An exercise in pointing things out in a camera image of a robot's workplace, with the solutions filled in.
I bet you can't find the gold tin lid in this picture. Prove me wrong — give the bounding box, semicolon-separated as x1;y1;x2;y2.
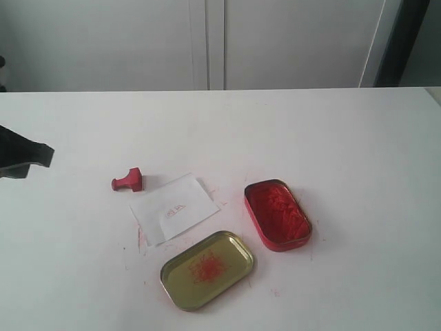
160;230;255;312

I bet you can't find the white paper sheet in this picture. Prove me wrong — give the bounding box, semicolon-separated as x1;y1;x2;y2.
130;174;220;246

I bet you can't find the red rubber stamp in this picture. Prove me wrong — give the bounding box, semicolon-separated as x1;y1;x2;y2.
111;168;143;192

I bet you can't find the red ink pad tin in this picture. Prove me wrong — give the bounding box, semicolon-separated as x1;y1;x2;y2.
244;179;313;252

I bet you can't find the white cabinet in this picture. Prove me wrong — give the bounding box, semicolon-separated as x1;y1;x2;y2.
1;1;399;92

